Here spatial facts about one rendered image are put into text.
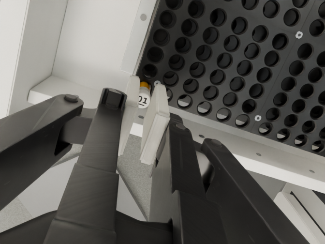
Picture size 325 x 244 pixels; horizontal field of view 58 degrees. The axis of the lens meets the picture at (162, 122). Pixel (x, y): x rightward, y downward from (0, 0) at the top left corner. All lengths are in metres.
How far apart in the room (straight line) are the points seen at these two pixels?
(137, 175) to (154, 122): 1.18
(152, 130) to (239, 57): 0.12
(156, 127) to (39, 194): 1.28
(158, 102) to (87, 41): 0.16
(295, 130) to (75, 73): 0.22
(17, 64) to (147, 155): 0.12
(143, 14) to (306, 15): 0.14
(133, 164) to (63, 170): 0.30
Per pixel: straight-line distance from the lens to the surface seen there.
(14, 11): 0.23
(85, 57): 0.31
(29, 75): 0.26
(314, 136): 0.30
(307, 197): 0.40
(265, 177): 0.49
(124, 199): 1.36
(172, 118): 0.17
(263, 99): 0.26
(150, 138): 0.15
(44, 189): 1.40
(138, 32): 0.29
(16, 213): 1.56
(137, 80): 0.20
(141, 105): 0.21
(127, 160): 1.29
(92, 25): 0.31
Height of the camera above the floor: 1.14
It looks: 69 degrees down
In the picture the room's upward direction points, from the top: 173 degrees clockwise
